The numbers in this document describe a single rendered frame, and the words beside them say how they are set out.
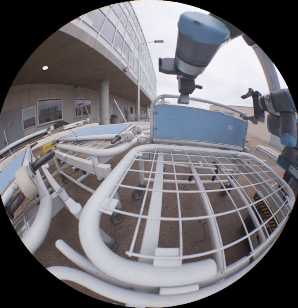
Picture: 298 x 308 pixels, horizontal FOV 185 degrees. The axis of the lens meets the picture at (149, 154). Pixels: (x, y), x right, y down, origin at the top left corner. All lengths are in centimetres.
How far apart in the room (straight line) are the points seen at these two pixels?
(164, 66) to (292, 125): 49
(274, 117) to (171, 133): 76
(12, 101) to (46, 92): 209
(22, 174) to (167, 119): 58
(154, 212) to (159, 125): 43
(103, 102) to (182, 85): 581
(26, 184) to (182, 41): 37
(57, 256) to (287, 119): 133
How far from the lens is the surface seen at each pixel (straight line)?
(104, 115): 593
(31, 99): 591
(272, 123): 84
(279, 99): 51
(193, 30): 20
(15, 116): 562
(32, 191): 21
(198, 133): 57
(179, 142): 55
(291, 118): 49
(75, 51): 410
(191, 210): 82
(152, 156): 58
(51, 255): 95
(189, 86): 32
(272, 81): 80
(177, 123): 53
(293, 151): 81
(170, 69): 30
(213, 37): 20
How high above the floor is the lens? 65
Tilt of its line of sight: 23 degrees down
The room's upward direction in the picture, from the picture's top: straight up
